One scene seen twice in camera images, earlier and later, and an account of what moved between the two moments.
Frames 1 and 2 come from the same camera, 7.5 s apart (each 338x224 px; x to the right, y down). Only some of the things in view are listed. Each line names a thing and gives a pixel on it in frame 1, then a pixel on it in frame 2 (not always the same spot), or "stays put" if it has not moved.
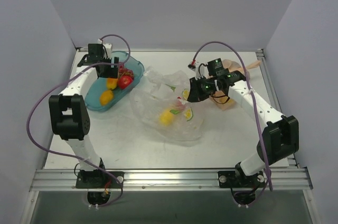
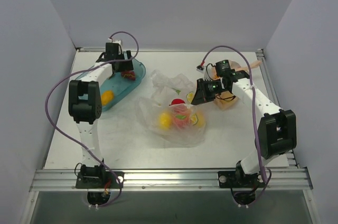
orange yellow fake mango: x=112 y=83 -> x=198 y=118
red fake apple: x=124 y=81 -> x=181 y=116
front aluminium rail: x=167 y=180 stays put
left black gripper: x=107 y=71 -> x=124 y=65
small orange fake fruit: x=106 y=97 stays put
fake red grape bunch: x=123 y=71 stays put
